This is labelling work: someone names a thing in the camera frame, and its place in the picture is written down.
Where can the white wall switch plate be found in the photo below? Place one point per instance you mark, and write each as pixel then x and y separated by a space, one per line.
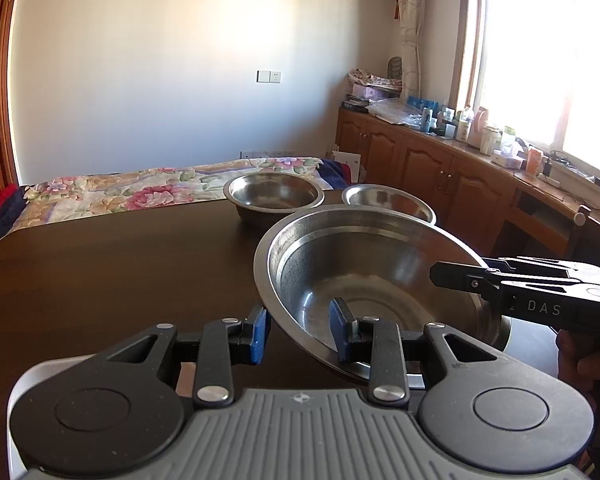
pixel 269 77

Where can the wall power strip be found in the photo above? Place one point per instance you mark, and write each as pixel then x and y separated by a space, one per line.
pixel 264 154

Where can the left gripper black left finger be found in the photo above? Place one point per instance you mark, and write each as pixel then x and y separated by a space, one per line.
pixel 223 344

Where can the floral bed quilt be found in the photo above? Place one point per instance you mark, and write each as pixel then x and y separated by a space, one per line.
pixel 71 198

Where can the white bottle on counter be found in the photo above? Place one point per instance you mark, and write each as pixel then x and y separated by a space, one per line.
pixel 464 120

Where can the person's right hand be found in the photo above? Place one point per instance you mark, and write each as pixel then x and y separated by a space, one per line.
pixel 574 367

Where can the red and navy blanket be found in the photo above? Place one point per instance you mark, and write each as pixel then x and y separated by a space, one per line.
pixel 12 203

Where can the deep small steel bowl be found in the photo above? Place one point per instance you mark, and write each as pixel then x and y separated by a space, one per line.
pixel 265 197

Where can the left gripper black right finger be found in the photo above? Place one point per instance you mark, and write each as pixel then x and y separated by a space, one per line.
pixel 378 343

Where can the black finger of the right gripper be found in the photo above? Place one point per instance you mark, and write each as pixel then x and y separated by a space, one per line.
pixel 467 277
pixel 542 267

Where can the shallow small steel bowl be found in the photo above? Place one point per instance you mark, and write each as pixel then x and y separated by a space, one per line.
pixel 383 196

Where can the wooden cabinet with countertop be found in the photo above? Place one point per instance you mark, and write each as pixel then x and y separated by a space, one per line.
pixel 496 211

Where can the stack of papers and boxes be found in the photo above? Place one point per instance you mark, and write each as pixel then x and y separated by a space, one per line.
pixel 366 88

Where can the orange cup on counter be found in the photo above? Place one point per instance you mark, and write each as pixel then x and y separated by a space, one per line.
pixel 534 161

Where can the large stainless steel bowl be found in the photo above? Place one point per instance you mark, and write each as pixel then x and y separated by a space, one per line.
pixel 378 262

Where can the patterned beige curtain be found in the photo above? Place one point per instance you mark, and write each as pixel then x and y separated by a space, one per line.
pixel 411 17

